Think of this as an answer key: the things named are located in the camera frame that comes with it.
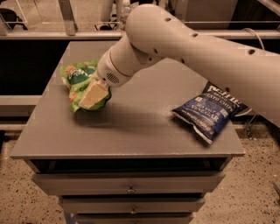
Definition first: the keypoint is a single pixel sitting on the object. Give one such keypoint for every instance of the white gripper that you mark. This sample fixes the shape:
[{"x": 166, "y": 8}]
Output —
[{"x": 107, "y": 71}]

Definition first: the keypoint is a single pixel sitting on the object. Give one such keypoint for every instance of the green rice chip bag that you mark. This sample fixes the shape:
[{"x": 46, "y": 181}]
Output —
[{"x": 77, "y": 77}]

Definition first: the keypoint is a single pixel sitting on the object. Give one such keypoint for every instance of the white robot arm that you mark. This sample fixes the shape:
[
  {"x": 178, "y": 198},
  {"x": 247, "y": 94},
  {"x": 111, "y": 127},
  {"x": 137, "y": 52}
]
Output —
[{"x": 251, "y": 75}]

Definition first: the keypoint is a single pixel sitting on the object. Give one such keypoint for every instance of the clear plastic water bottle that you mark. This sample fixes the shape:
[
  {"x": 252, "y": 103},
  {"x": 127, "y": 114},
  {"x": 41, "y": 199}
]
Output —
[{"x": 125, "y": 11}]

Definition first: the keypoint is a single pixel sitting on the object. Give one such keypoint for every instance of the blue kettle potato chip bag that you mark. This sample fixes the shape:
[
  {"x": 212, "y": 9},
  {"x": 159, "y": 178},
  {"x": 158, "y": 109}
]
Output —
[{"x": 210, "y": 111}]

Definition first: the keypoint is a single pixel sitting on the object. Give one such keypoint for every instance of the grey metal railing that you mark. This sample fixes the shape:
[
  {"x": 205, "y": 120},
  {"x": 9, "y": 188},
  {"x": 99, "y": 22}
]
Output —
[{"x": 80, "y": 19}]

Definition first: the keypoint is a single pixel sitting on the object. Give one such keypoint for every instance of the grey drawer cabinet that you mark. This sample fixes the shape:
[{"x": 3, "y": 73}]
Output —
[{"x": 135, "y": 133}]

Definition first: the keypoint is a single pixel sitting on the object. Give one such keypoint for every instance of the black office chair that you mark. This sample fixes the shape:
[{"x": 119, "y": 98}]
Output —
[{"x": 11, "y": 19}]

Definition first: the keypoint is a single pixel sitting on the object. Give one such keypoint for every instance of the middle grey drawer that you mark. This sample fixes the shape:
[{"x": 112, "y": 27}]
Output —
[{"x": 132, "y": 205}]

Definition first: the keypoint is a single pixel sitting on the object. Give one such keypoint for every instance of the grey drawer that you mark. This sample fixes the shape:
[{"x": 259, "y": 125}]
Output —
[
  {"x": 149, "y": 218},
  {"x": 128, "y": 183},
  {"x": 132, "y": 205}
]

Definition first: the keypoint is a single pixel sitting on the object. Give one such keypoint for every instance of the bottom grey drawer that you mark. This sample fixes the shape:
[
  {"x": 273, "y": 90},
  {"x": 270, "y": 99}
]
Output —
[{"x": 149, "y": 218}]

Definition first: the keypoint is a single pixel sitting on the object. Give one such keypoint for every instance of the top grey drawer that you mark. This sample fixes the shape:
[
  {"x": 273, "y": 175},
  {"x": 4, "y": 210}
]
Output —
[{"x": 128, "y": 183}]

